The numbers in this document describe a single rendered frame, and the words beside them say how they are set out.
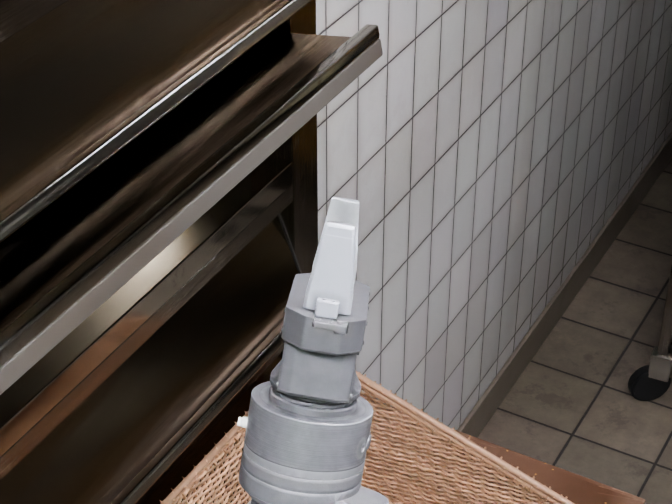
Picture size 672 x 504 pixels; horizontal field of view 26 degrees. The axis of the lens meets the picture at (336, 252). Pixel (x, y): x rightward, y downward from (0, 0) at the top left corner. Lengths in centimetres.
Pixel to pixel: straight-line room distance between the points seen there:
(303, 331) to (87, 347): 87
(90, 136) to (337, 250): 73
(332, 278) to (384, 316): 169
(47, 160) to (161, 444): 55
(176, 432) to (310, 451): 103
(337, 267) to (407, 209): 164
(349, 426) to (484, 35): 178
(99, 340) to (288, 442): 84
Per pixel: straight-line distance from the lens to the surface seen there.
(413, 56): 245
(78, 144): 164
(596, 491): 249
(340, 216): 104
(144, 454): 199
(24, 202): 155
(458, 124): 272
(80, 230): 163
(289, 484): 102
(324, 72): 184
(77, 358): 180
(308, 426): 100
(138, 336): 191
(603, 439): 345
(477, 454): 226
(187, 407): 205
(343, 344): 97
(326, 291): 97
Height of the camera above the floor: 232
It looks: 36 degrees down
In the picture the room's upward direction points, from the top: straight up
